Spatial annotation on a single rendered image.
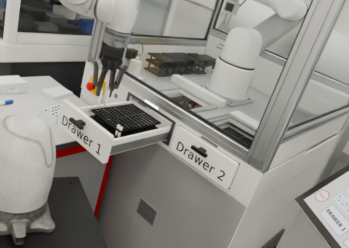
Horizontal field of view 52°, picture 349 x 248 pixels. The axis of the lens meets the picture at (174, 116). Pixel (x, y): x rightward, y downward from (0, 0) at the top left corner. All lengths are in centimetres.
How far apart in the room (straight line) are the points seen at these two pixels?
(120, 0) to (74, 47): 98
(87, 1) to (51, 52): 87
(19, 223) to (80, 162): 64
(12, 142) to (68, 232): 30
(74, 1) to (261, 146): 79
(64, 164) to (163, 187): 42
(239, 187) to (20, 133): 77
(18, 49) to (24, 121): 111
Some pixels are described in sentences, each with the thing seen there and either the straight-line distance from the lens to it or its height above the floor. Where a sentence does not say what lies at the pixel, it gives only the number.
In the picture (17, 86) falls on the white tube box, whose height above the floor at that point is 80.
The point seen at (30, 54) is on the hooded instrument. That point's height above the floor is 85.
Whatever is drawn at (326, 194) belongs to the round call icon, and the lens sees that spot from 115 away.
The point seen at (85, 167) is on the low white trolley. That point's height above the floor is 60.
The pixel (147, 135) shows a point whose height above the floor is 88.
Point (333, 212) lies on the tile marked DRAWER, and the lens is 111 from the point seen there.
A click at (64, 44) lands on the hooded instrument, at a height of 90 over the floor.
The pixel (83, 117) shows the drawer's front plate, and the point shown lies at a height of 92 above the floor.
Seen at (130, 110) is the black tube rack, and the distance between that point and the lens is 150.
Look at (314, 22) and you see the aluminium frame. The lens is 116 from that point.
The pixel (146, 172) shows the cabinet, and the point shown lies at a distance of 161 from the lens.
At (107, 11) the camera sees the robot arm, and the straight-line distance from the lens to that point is 127.
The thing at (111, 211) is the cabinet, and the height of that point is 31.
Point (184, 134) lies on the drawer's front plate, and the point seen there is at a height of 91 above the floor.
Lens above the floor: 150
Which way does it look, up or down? 23 degrees down
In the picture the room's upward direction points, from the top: 18 degrees clockwise
